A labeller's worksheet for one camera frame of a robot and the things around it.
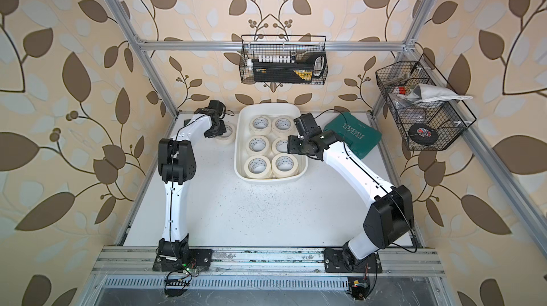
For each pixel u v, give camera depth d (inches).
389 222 16.5
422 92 25.0
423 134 28.3
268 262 29.7
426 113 28.9
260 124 44.3
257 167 38.7
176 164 24.4
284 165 38.8
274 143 40.9
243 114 43.8
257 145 41.3
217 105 34.9
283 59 32.5
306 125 24.4
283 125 44.7
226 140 41.1
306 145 23.8
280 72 33.3
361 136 40.9
